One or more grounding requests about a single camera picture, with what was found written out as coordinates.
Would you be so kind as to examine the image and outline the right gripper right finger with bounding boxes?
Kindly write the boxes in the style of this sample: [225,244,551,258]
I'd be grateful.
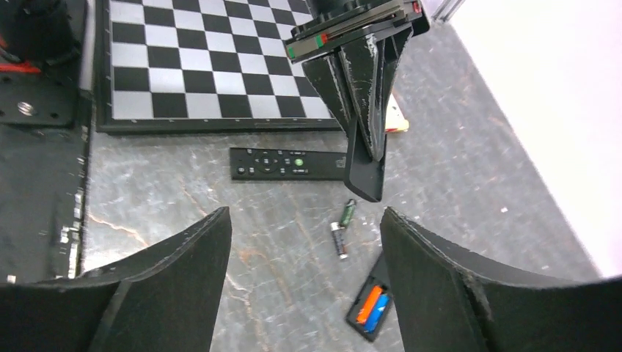
[381,208,621,351]

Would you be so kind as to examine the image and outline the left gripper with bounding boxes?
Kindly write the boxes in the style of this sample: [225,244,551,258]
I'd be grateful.
[284,1,430,161]

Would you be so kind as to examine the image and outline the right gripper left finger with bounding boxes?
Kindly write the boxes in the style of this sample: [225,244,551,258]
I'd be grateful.
[1,207,232,351]

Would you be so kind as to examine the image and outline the blue AAA battery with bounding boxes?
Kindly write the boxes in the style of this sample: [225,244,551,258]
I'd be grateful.
[363,294,389,334]

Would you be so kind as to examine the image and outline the orange AAA battery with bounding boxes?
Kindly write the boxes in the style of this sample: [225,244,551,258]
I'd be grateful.
[356,285,384,325]

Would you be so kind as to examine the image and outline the slim black remote control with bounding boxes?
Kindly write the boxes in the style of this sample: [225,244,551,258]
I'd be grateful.
[345,252,393,342]

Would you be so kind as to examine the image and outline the black battery cover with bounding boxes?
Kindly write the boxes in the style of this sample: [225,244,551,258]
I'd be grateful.
[344,119,385,202]

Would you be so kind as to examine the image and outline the black remote with green button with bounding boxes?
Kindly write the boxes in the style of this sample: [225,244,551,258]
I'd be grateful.
[229,147,346,181]

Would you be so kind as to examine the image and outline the red beige small box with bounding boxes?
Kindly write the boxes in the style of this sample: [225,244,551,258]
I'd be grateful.
[385,95,410,133]

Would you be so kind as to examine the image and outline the black white checkerboard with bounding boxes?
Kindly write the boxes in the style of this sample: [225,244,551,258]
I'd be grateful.
[95,0,338,134]

